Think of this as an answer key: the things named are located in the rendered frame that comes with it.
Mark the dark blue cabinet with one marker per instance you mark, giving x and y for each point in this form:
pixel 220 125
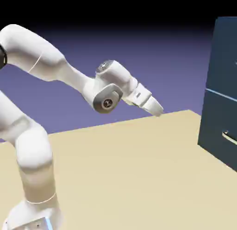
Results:
pixel 220 96

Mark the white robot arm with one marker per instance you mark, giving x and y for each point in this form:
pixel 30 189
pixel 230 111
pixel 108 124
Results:
pixel 42 59

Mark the dark blue drawer front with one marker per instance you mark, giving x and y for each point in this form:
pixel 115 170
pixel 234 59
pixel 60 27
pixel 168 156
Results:
pixel 213 122
pixel 222 55

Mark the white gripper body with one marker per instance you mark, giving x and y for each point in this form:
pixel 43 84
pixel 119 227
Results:
pixel 153 106

